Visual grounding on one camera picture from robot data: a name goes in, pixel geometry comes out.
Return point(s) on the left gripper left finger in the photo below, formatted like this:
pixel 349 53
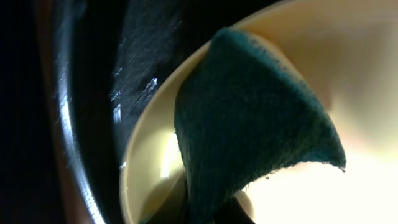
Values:
pixel 173 208

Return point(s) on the black round tray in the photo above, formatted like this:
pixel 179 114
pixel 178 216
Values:
pixel 102 63

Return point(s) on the green yellow sponge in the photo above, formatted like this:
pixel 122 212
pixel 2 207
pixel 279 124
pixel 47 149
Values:
pixel 242 114

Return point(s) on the yellow plate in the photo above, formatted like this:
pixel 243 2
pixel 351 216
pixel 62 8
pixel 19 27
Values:
pixel 346 53

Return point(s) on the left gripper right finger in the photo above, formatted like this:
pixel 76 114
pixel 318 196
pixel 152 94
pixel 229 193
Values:
pixel 231 212

